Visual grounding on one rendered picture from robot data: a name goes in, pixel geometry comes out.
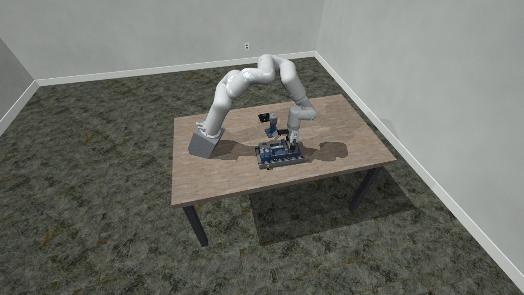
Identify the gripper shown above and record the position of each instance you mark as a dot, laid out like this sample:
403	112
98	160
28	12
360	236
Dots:
293	138

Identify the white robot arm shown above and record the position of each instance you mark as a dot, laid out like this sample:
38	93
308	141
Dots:
236	82

